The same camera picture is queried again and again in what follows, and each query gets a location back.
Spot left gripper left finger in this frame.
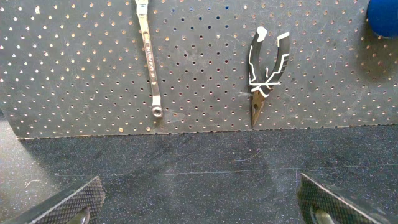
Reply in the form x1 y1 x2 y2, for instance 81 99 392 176
2 176 106 224

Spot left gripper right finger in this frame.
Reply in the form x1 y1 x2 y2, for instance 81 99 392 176
297 172 389 224

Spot black and white pliers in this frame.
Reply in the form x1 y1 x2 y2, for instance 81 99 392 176
248 26 290 128

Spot roll of blue tape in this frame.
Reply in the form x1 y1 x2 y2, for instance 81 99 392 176
366 0 398 40

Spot black pegboard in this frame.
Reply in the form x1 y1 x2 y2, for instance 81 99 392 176
0 0 398 139

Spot metal hook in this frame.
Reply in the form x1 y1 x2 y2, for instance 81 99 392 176
248 80 282 88

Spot wrench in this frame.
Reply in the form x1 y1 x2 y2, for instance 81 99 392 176
135 0 164 118

